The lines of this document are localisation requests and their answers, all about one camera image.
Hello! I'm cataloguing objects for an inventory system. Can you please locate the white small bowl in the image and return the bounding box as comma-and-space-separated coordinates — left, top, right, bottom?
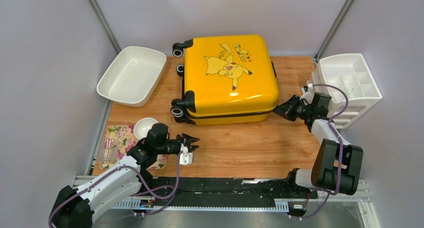
133, 117, 158, 140

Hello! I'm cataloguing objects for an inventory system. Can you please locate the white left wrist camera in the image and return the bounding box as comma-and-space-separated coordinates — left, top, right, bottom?
179, 152, 194, 166

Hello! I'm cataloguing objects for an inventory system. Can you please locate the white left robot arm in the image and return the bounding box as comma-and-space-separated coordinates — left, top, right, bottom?
48, 123, 199, 228

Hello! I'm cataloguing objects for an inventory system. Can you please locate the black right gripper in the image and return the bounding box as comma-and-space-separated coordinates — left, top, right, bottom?
269, 94, 312, 121

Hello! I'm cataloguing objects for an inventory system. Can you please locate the white rectangular basin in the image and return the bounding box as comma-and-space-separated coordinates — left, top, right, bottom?
96, 46, 167, 107

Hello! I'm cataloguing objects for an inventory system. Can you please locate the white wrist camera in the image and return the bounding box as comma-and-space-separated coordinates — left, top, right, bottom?
179, 152, 194, 166
300, 83, 315, 103

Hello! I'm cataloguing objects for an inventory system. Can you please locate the clear glass cup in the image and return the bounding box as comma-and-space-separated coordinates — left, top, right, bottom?
97, 138, 119, 163

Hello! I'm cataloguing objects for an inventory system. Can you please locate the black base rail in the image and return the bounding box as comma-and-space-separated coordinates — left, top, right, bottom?
147, 177, 318, 208

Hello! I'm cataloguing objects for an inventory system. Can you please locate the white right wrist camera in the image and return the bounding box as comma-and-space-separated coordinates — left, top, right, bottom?
300, 83, 315, 103

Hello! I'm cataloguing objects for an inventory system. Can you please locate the yellow cartoon hard-shell suitcase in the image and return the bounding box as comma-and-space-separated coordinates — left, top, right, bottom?
170, 34, 279, 126

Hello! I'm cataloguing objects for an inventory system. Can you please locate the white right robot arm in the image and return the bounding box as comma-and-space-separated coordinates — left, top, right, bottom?
274, 93, 364, 198

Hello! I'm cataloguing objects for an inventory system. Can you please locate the floral tray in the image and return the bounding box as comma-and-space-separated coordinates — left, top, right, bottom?
98, 125, 170, 170

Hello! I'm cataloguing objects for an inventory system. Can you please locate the white drawer organizer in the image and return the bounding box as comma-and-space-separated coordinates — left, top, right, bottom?
306, 53, 382, 129

